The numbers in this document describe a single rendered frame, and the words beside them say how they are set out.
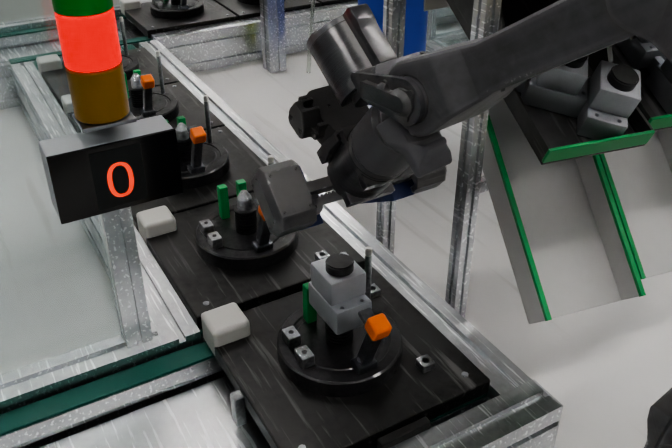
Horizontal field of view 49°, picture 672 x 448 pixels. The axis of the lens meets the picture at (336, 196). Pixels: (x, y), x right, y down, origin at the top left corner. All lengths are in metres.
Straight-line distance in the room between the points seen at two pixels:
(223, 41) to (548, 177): 1.17
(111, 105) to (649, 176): 0.68
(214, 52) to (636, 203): 1.22
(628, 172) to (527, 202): 0.17
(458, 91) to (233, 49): 1.47
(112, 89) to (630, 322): 0.78
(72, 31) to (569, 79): 0.48
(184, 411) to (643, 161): 0.66
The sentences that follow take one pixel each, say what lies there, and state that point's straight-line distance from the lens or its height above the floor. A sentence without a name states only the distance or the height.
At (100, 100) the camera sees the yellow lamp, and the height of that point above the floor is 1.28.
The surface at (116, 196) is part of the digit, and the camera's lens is 0.74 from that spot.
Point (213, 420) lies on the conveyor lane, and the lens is 0.87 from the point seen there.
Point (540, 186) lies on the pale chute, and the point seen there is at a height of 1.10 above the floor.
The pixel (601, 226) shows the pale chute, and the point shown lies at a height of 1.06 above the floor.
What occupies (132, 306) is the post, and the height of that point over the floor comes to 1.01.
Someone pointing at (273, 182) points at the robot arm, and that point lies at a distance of 0.65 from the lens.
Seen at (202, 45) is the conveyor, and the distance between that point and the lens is 1.92.
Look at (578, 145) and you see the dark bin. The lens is 0.79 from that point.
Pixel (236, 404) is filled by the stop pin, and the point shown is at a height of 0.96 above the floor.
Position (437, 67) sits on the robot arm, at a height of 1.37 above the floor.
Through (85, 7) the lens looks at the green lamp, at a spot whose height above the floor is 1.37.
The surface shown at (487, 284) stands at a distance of 1.15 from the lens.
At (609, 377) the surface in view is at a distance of 1.04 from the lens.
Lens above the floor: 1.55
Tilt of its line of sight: 31 degrees down
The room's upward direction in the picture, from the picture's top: straight up
